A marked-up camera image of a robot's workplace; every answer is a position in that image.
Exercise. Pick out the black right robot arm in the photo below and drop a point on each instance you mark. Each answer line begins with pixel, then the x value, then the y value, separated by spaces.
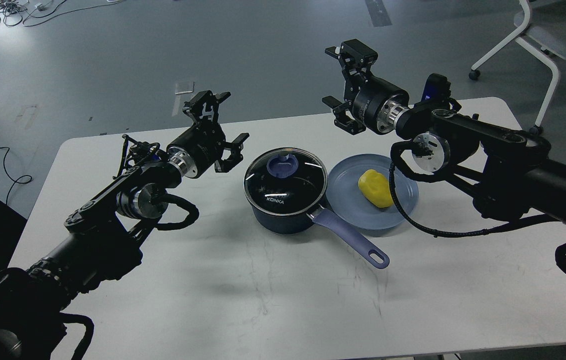
pixel 506 172

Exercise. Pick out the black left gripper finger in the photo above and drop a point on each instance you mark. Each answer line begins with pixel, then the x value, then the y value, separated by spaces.
pixel 235 156
pixel 204 106

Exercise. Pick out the glass lid purple knob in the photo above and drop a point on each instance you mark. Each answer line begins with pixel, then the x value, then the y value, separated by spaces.
pixel 285 181

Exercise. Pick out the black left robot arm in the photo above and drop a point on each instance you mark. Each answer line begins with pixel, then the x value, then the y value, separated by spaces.
pixel 105 234

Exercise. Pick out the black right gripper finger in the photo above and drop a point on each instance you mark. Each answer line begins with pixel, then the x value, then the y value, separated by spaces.
pixel 342 119
pixel 355 59

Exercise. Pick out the dark blue saucepan purple handle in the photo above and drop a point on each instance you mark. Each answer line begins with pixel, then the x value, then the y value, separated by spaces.
pixel 322 216

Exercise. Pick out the white office chair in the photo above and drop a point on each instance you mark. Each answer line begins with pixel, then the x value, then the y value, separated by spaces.
pixel 540 28

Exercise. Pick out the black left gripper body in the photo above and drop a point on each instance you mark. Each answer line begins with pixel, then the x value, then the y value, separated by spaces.
pixel 198 148

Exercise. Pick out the blue round plate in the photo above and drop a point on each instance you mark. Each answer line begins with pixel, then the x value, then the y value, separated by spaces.
pixel 350 204

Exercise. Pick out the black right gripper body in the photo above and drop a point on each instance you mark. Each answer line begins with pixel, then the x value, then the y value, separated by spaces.
pixel 378 104

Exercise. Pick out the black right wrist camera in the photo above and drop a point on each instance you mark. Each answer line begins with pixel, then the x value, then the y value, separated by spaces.
pixel 437 87

